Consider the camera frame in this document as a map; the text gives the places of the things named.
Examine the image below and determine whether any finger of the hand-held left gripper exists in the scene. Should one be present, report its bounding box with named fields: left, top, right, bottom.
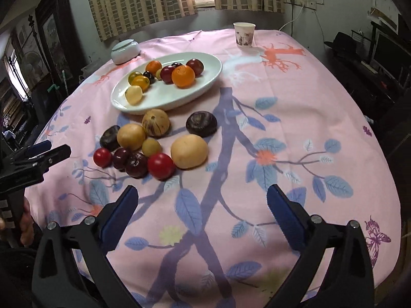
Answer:
left=8, top=140, right=52, bottom=161
left=0, top=145, right=72, bottom=189

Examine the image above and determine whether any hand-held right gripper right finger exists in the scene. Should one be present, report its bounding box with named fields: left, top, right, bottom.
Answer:
left=265, top=184, right=376, bottom=308

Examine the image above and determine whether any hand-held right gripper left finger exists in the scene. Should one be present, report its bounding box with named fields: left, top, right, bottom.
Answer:
left=31, top=184, right=142, bottom=308

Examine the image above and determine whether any small red cherry tomato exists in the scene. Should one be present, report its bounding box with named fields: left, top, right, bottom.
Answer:
left=93, top=148, right=113, bottom=168

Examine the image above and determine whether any tan round fruit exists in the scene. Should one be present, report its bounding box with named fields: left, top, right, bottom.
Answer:
left=116, top=123, right=146, bottom=151

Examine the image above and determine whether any large tan oval fruit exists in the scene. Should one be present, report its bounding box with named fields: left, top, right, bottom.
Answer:
left=170, top=135, right=209, bottom=170

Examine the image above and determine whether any striped pepino melon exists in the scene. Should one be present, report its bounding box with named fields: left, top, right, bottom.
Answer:
left=142, top=109, right=171, bottom=138

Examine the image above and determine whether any yellow spotted fruit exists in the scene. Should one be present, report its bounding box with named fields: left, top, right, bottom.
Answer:
left=125, top=85, right=143, bottom=105

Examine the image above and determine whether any yellow orange tomato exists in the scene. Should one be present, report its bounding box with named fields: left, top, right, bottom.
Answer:
left=132, top=75, right=151, bottom=92

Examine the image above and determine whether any white oval plate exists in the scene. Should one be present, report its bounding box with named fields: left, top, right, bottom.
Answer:
left=110, top=52, right=223, bottom=115

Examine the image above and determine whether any small orange mandarin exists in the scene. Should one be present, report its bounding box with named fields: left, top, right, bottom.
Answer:
left=145, top=60, right=163, bottom=75

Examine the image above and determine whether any large orange mandarin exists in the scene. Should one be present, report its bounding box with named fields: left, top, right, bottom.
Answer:
left=171, top=65, right=196, bottom=89

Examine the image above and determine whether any dark purple tomato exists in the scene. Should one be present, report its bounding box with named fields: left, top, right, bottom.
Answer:
left=185, top=58, right=204, bottom=78

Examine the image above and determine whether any person's left hand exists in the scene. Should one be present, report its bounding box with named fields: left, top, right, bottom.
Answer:
left=19, top=197, right=35, bottom=246

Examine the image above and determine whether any pink floral tablecloth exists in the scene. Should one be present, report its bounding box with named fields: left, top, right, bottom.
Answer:
left=24, top=28, right=402, bottom=308

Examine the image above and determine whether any white lidded ceramic jar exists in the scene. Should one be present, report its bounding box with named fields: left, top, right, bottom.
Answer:
left=111, top=39, right=142, bottom=65

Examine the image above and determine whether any black desk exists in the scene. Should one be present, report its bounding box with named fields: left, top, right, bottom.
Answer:
left=324, top=48, right=411, bottom=129

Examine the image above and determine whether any black hat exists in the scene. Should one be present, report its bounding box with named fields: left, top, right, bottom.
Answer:
left=324, top=32, right=362, bottom=61

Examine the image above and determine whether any printed paper cup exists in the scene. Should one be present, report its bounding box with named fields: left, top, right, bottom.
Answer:
left=233, top=22, right=256, bottom=49

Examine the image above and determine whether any computer monitor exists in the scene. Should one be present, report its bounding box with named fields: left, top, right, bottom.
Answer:
left=374, top=29, right=411, bottom=81

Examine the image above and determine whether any wall poster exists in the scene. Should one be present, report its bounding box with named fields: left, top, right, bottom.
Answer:
left=14, top=16, right=45, bottom=81

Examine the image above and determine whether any dark framed wall picture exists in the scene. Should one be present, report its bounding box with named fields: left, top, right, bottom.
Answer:
left=35, top=0, right=89, bottom=93

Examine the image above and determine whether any white power cable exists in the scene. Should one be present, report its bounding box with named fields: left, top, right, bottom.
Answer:
left=278, top=5, right=304, bottom=33

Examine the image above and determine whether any white wall power strip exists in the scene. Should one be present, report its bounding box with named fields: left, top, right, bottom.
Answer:
left=286, top=0, right=317, bottom=9

